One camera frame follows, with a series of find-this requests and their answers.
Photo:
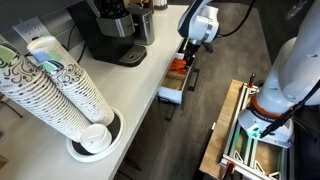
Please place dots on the small patterned paper cup stack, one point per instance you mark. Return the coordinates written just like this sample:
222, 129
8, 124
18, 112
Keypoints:
80, 86

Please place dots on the white container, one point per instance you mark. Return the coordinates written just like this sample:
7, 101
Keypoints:
160, 4

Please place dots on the stainless steel canister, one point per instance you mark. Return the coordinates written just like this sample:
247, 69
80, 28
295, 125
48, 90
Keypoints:
145, 25

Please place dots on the white open drawer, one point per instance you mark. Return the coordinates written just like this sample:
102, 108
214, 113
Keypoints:
170, 95

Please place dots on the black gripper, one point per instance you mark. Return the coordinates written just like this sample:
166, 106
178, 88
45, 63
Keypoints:
191, 48

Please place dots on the wooden board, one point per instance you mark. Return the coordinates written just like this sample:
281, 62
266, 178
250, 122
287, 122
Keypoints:
221, 133

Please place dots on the orange black clamp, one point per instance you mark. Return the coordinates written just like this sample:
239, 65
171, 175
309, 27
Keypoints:
229, 170

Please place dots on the tan packet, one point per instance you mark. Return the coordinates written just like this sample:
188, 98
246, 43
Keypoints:
176, 75
172, 84

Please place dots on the white wall outlet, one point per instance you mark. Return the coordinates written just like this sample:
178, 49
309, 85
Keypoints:
31, 30

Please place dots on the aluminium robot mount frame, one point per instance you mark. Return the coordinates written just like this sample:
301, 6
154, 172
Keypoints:
245, 150

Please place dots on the black coffee machine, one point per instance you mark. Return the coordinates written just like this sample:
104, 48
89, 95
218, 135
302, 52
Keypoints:
106, 33

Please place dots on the large patterned paper cup stack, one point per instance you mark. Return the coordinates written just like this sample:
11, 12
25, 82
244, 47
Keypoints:
36, 96

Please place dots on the white cup lid stack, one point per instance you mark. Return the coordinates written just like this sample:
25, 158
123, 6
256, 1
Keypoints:
96, 138

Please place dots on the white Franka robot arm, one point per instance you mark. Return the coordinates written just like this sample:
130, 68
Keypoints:
300, 60

